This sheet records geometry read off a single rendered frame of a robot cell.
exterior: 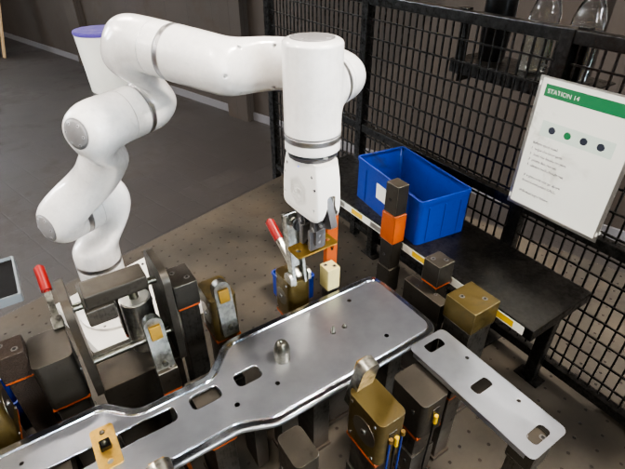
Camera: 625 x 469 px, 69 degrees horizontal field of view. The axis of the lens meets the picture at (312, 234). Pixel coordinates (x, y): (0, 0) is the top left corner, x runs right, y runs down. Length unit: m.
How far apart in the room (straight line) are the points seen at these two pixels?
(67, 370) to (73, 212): 0.39
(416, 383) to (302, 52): 0.64
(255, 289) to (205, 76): 0.96
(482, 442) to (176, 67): 1.04
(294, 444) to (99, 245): 0.77
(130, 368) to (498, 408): 0.72
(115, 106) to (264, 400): 0.60
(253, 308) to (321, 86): 0.99
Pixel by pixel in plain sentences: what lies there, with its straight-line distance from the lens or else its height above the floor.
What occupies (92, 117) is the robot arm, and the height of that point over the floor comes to 1.44.
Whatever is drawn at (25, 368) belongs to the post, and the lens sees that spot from 1.00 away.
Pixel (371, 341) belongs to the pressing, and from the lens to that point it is 0.99.
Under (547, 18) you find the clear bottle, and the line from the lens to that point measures 1.22.
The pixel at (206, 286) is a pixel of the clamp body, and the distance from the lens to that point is 1.03.
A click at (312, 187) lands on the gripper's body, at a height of 1.40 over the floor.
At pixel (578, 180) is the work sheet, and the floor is 1.27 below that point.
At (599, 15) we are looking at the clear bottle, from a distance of 1.18.
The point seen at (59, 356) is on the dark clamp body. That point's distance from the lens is 0.96.
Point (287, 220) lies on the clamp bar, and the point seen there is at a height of 1.21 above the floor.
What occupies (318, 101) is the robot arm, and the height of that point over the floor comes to 1.52.
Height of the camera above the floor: 1.72
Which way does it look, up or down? 34 degrees down
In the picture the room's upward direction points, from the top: straight up
